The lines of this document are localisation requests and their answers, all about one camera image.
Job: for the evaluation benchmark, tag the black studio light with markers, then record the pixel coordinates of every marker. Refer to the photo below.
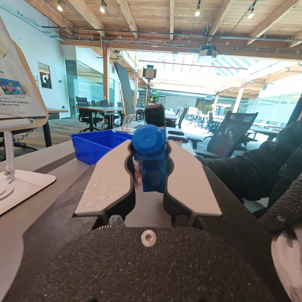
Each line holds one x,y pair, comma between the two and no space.
149,73

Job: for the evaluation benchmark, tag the blue single-stud block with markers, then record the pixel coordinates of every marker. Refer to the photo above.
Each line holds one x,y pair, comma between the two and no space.
147,139

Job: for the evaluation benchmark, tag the phone sign window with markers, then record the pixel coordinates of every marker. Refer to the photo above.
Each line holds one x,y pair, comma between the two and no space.
44,75

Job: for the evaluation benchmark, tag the ceiling spot light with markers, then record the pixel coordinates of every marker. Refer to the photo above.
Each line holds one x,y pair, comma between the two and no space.
60,7
197,13
250,14
102,8

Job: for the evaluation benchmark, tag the wooden-top desk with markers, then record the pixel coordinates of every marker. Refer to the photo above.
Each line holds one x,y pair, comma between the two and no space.
56,110
99,108

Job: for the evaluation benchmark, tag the wooden pillar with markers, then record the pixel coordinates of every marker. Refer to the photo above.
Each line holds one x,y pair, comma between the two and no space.
106,70

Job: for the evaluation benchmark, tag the printed instruction sheet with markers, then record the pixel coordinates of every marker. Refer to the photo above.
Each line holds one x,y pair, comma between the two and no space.
14,103

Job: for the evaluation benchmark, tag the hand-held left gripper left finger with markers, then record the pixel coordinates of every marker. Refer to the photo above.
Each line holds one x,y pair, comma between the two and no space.
106,186

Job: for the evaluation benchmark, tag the black mesh office chair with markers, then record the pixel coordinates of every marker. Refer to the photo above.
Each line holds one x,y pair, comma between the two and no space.
231,134

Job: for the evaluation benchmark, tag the green potted plant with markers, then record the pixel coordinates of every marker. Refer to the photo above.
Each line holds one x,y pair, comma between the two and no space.
154,96

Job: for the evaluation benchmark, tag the person's right hand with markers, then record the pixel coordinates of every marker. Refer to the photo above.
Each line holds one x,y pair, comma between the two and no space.
138,174

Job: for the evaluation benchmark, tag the black ceiling pipe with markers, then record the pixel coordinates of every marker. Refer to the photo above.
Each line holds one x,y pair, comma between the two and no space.
141,32

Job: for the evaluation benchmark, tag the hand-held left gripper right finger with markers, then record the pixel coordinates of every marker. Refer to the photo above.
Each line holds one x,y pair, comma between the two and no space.
193,188

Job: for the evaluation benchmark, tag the ceiling projector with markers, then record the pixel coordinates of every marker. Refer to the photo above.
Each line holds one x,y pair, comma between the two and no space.
207,50

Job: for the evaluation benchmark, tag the dark board document stand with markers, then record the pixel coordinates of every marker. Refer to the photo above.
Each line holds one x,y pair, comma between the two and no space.
123,82

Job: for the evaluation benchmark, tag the person's right forearm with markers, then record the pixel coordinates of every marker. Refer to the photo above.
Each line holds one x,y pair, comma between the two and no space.
247,174

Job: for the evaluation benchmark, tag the blue object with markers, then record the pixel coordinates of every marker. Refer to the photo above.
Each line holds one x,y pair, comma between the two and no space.
89,146

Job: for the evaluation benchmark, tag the white document stand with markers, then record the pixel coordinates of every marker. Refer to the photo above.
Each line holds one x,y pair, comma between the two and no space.
23,186

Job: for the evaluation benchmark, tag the small black mesh pad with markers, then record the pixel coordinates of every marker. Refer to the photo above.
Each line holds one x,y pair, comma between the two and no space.
174,139
175,132

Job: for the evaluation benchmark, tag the person's black fleece jacket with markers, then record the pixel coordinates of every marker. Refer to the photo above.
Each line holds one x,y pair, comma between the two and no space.
287,200

